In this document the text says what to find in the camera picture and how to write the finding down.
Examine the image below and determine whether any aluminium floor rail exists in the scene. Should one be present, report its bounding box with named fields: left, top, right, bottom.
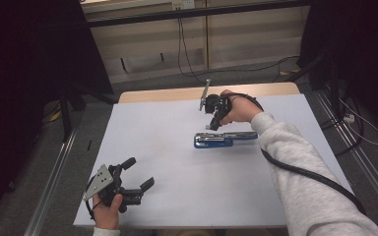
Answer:
left=312, top=88, right=378, bottom=224
left=24, top=126, right=79, bottom=236

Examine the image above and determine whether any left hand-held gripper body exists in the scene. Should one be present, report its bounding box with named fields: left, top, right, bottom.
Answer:
left=83, top=163, right=145, bottom=214

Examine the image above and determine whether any blue metal stapler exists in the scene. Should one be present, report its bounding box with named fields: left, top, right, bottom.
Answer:
left=193, top=131, right=259, bottom=149

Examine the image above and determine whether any white floor cable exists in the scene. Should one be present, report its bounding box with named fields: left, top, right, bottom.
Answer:
left=339, top=97, right=378, bottom=147

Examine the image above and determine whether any black floor cable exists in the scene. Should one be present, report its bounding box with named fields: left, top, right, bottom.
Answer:
left=206, top=54, right=301, bottom=83

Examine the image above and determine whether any white wall socket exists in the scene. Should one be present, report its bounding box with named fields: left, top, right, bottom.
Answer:
left=171, top=0, right=196, bottom=11

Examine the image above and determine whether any black hanging wall cable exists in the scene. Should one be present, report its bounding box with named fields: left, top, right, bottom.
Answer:
left=176, top=9, right=209, bottom=85

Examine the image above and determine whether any black curtain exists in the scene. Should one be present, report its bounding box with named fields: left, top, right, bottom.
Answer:
left=297, top=0, right=378, bottom=139
left=0, top=0, right=114, bottom=227

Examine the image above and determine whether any person's left hand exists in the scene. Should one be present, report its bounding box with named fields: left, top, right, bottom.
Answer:
left=92, top=193, right=124, bottom=231

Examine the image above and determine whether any black metal stand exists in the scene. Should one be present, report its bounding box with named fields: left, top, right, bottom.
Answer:
left=58, top=83, right=88, bottom=143

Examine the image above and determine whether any white table cover sheet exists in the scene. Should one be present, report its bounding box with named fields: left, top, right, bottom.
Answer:
left=73, top=93, right=354, bottom=229

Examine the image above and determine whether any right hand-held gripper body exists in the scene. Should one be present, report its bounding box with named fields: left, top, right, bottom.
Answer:
left=199, top=78, right=233, bottom=123

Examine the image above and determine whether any person's right hand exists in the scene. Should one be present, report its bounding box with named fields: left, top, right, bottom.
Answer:
left=219, top=89, right=265, bottom=127

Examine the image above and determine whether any black horizontal bar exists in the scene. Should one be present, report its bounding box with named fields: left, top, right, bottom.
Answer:
left=86, top=0, right=311, bottom=29

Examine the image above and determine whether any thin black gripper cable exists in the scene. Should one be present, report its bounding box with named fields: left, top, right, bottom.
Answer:
left=84, top=199, right=103, bottom=221

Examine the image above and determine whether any thick black gripper cable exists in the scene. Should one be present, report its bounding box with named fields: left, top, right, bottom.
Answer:
left=223, top=92, right=367, bottom=216

